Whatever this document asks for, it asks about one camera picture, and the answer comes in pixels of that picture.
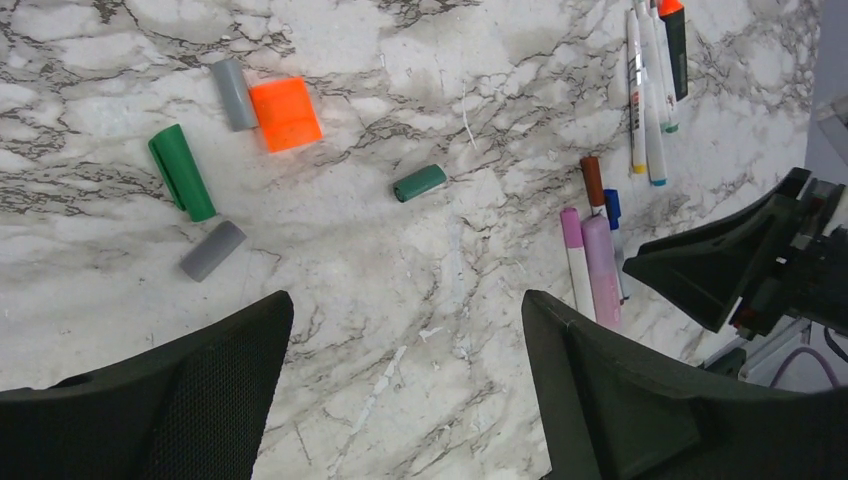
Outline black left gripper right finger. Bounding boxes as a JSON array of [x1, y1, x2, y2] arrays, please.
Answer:
[[521, 290, 847, 479]]

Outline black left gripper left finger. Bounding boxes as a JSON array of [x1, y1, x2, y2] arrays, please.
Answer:
[[1, 291, 294, 479]]

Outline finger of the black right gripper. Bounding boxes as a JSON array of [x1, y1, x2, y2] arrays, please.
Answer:
[[623, 168, 811, 333]]

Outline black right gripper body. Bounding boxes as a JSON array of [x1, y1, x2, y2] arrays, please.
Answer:
[[728, 179, 847, 340]]

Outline brown cap white marker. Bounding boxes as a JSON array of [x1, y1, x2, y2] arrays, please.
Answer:
[[580, 156, 607, 216]]

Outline orange cap black highlighter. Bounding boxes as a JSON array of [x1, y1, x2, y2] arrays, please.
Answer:
[[658, 0, 688, 101]]

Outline green cap white marker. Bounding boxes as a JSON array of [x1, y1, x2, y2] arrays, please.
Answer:
[[626, 9, 647, 174]]

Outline teal cap white marker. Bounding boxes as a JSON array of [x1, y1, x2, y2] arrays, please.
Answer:
[[635, 1, 668, 187]]

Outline pink highlighter pen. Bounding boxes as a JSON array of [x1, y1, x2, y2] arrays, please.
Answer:
[[581, 215, 621, 330]]

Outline blue cap white marker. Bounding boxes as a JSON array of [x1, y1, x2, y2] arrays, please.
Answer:
[[603, 189, 631, 303]]

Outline pink cap white marker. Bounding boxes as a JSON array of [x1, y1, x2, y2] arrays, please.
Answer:
[[560, 207, 596, 321]]

